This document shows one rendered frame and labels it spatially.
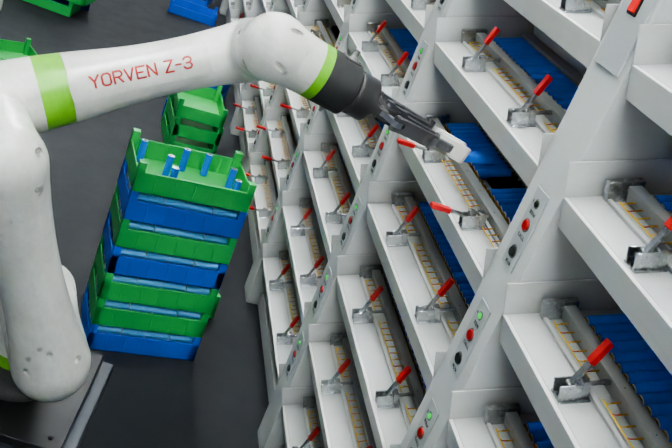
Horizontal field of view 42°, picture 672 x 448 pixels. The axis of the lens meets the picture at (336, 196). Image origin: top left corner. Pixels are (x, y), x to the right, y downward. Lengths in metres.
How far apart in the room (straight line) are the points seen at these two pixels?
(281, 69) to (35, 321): 0.54
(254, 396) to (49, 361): 1.06
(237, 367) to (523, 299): 1.42
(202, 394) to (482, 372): 1.23
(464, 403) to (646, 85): 0.52
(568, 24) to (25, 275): 0.87
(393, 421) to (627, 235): 0.65
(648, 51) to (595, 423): 0.45
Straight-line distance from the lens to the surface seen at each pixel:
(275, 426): 2.23
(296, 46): 1.36
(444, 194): 1.57
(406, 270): 1.68
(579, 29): 1.30
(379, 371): 1.72
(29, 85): 1.41
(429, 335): 1.51
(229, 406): 2.41
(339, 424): 1.87
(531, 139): 1.36
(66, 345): 1.50
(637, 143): 1.20
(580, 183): 1.19
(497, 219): 1.45
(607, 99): 1.17
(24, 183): 1.28
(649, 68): 1.15
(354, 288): 1.95
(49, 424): 1.75
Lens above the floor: 1.45
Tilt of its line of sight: 22 degrees down
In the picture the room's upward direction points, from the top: 22 degrees clockwise
